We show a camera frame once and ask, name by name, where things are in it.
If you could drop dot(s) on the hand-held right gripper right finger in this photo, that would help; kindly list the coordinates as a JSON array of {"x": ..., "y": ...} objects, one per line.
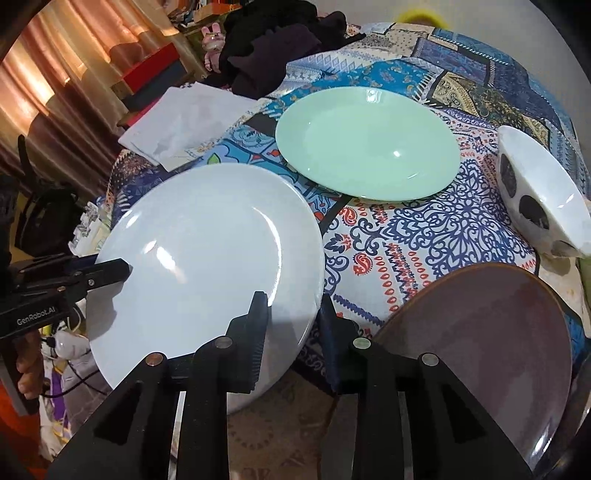
[{"x": 330, "y": 341}]

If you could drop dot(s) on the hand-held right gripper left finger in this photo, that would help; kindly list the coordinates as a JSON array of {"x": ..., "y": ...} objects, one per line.
[{"x": 258, "y": 341}]

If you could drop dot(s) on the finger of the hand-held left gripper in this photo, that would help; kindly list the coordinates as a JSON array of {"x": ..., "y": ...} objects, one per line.
[
  {"x": 108, "y": 272},
  {"x": 55, "y": 264}
]

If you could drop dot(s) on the white plate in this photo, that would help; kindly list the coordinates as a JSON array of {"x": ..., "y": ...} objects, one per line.
[{"x": 198, "y": 240}]

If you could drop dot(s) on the green plate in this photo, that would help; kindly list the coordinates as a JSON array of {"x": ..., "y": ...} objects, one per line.
[{"x": 364, "y": 143}]

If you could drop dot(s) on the white bowl with black spots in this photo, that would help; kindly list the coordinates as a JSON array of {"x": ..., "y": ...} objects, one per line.
[{"x": 545, "y": 175}]

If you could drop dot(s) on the person's left forearm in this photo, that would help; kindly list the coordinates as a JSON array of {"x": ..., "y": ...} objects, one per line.
[{"x": 16, "y": 429}]

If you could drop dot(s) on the person's left hand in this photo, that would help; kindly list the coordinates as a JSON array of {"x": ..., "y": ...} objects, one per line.
[{"x": 28, "y": 364}]

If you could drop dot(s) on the black bag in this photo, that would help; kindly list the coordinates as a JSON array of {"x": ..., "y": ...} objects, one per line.
[{"x": 46, "y": 217}]

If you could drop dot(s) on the brown plate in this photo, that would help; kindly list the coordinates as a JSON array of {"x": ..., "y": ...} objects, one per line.
[{"x": 485, "y": 332}]

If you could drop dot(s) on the white folded cloth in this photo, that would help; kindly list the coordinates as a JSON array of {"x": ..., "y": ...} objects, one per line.
[{"x": 184, "y": 120}]

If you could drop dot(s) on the orange brown curtain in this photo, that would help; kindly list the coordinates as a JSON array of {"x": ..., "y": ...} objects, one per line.
[{"x": 69, "y": 69}]

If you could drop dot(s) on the red box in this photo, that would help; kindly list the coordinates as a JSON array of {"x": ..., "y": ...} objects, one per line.
[{"x": 150, "y": 67}]

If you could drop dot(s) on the pink bunny toy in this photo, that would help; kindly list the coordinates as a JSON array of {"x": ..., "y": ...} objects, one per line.
[{"x": 212, "y": 44}]

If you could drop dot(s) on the colourful clutter pile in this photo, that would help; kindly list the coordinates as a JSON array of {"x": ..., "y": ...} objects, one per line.
[{"x": 203, "y": 11}]

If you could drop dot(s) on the black clothing pile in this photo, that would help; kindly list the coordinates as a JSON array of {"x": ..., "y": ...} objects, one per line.
[{"x": 277, "y": 50}]

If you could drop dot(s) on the yellow curved tube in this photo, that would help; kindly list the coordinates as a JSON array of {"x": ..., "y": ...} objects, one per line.
[{"x": 422, "y": 14}]

